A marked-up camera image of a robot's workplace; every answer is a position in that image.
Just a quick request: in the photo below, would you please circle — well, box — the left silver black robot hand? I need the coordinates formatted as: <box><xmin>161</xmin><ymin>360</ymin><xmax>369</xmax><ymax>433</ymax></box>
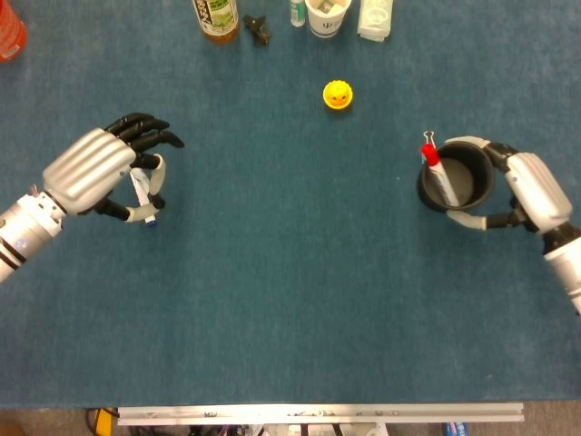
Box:
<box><xmin>42</xmin><ymin>112</ymin><xmax>186</xmax><ymax>224</ymax></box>

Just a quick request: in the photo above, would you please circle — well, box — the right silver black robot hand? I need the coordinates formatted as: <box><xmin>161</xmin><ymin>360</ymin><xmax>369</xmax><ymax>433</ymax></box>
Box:
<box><xmin>443</xmin><ymin>135</ymin><xmax>574</xmax><ymax>236</ymax></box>

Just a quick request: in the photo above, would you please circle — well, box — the blue capped white marker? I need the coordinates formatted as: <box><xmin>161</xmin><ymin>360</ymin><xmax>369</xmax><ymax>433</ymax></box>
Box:
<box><xmin>129</xmin><ymin>168</ymin><xmax>159</xmax><ymax>227</ymax></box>

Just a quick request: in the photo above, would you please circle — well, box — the black cup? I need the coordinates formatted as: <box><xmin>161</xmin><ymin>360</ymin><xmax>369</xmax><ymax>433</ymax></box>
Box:
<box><xmin>416</xmin><ymin>140</ymin><xmax>497</xmax><ymax>213</ymax></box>

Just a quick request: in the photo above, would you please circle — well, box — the red capped white marker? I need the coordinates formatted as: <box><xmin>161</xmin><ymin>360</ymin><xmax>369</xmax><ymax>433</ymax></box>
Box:
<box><xmin>419</xmin><ymin>142</ymin><xmax>459</xmax><ymax>206</ymax></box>

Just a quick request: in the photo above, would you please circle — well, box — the teal binder clip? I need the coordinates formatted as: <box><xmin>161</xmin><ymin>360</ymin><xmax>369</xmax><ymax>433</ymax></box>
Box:
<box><xmin>420</xmin><ymin>130</ymin><xmax>438</xmax><ymax>167</ymax></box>

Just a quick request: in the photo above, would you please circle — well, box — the orange red canister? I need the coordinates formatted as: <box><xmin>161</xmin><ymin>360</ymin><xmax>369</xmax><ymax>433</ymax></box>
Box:
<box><xmin>0</xmin><ymin>0</ymin><xmax>28</xmax><ymax>64</ymax></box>

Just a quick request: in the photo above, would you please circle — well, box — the amber tea bottle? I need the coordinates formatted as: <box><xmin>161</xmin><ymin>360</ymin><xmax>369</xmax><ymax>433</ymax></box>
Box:
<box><xmin>192</xmin><ymin>0</ymin><xmax>241</xmax><ymax>45</ymax></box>

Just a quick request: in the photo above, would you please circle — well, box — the small black clip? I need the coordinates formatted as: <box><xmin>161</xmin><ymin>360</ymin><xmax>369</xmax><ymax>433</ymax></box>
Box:
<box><xmin>241</xmin><ymin>14</ymin><xmax>272</xmax><ymax>47</ymax></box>

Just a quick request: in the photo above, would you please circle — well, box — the blue felt table cloth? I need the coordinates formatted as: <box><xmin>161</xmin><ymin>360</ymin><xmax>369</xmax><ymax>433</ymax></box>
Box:
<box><xmin>0</xmin><ymin>0</ymin><xmax>581</xmax><ymax>410</ymax></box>

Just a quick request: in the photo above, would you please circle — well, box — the yellow duck toy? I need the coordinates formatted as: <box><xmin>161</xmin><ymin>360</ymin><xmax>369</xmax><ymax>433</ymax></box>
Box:
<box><xmin>322</xmin><ymin>80</ymin><xmax>355</xmax><ymax>112</ymax></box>

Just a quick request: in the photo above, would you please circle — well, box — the pale green tissue pack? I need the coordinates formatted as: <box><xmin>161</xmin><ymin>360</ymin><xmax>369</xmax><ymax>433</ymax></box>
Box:
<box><xmin>356</xmin><ymin>0</ymin><xmax>395</xmax><ymax>44</ymax></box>

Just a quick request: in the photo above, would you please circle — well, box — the yellow object under table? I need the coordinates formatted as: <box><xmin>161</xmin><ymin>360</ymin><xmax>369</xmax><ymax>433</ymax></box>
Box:
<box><xmin>94</xmin><ymin>407</ymin><xmax>120</xmax><ymax>436</ymax></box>

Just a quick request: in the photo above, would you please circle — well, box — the white paper cup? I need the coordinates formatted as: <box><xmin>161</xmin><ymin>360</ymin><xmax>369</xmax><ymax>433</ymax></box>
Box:
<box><xmin>304</xmin><ymin>0</ymin><xmax>353</xmax><ymax>40</ymax></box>

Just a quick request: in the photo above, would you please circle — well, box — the aluminium profile rail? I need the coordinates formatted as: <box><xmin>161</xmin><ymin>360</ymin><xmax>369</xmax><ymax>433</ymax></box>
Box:
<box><xmin>116</xmin><ymin>402</ymin><xmax>526</xmax><ymax>427</ymax></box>

